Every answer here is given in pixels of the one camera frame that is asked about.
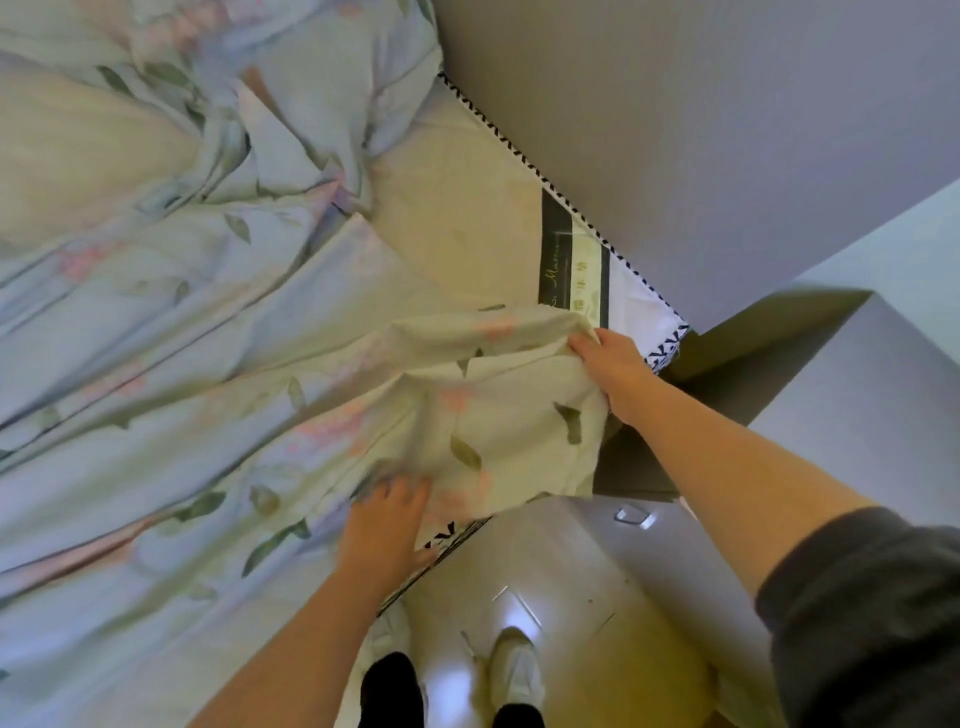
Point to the dark grey right sleeve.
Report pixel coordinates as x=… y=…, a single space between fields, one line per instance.
x=870 y=622

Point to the person's left hand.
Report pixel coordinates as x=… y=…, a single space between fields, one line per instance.
x=382 y=540

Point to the person's white shoe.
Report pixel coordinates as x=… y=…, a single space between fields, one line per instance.
x=390 y=630
x=517 y=667

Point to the grey headboard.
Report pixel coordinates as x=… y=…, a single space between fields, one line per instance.
x=712 y=135

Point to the person's left forearm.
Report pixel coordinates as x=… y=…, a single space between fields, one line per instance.
x=300 y=660

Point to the grey nightstand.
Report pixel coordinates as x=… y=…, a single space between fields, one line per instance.
x=862 y=420

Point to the person's right forearm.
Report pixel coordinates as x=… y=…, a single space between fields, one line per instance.
x=735 y=480

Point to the floral leaf print bed sheet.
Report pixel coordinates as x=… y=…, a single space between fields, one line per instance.
x=187 y=375

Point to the person's black trousers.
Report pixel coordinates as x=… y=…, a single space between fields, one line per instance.
x=390 y=694

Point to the person's right hand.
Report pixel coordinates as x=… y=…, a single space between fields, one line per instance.
x=622 y=371

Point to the person's white left shoe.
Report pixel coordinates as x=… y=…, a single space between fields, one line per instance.
x=390 y=630

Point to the white quilted mattress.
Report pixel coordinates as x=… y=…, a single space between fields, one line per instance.
x=450 y=210

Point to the person's white right shoe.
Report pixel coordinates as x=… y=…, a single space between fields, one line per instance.
x=517 y=667

